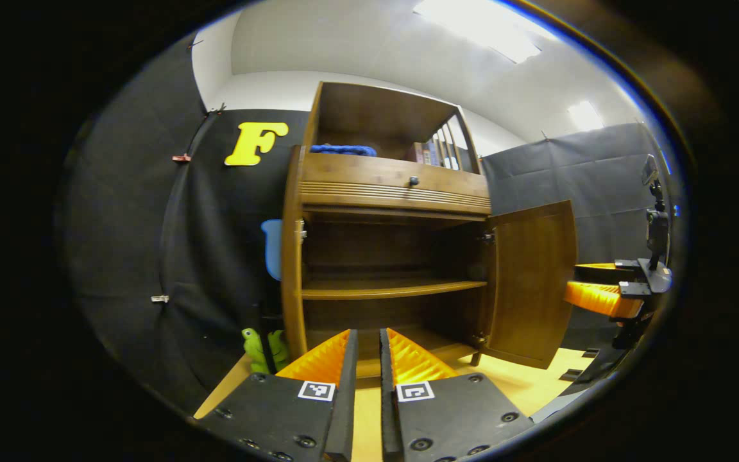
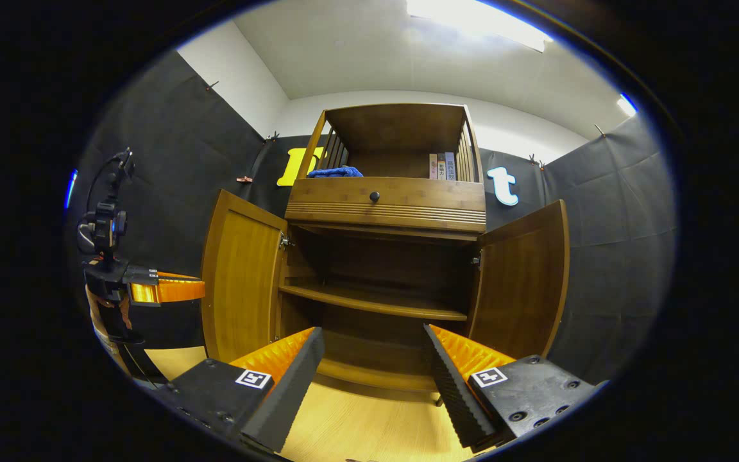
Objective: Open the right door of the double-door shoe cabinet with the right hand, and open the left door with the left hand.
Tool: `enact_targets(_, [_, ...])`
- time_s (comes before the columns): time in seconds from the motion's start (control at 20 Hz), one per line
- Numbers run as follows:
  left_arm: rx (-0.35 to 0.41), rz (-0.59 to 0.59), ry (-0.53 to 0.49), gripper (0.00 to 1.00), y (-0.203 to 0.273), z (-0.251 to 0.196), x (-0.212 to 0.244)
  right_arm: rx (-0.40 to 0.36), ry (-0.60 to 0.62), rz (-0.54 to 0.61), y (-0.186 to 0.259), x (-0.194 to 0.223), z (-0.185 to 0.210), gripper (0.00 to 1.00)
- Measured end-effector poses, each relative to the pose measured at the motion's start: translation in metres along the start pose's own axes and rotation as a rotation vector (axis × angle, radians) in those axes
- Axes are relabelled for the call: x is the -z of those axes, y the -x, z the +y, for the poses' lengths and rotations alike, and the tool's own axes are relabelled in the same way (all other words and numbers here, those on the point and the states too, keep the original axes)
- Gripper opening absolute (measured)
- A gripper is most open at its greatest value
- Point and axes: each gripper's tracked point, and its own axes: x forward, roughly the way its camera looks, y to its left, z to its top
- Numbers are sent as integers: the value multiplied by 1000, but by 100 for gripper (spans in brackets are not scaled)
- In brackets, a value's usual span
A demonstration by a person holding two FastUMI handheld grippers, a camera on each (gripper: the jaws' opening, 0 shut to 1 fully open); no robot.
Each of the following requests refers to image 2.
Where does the black backdrop cloth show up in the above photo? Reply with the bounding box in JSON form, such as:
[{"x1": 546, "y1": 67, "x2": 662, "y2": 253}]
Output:
[{"x1": 65, "y1": 50, "x2": 678, "y2": 386}]

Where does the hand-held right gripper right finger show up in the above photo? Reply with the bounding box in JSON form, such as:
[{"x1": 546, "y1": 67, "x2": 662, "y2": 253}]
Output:
[{"x1": 423, "y1": 323, "x2": 609, "y2": 450}]

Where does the large ceiling light panel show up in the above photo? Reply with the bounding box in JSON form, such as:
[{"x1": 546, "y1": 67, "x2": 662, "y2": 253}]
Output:
[{"x1": 406, "y1": 0, "x2": 553, "y2": 53}]

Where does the blue folded cloth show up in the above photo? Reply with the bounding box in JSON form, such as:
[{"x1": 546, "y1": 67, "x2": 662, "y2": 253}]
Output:
[{"x1": 307, "y1": 166, "x2": 364, "y2": 179}]

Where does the wooden double-door shoe cabinet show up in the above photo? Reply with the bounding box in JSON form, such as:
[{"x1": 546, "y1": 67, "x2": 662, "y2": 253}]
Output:
[{"x1": 201, "y1": 103, "x2": 570, "y2": 393}]

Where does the wooden inner cabinet shelf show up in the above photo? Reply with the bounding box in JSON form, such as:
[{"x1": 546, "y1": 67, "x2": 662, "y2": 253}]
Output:
[{"x1": 279, "y1": 284, "x2": 468, "y2": 321}]

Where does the wooden cabinet drawer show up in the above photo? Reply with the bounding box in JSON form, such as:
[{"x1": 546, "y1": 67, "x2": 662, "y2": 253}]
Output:
[{"x1": 285, "y1": 177, "x2": 488, "y2": 233}]

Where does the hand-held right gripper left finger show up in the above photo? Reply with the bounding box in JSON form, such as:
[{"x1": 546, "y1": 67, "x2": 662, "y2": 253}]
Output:
[{"x1": 163, "y1": 326, "x2": 326, "y2": 454}]

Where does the wooden shoe cabinet door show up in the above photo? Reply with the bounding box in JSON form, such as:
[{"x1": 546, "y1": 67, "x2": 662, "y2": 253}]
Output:
[
  {"x1": 201, "y1": 189, "x2": 289, "y2": 364},
  {"x1": 468, "y1": 200, "x2": 570, "y2": 360}
]

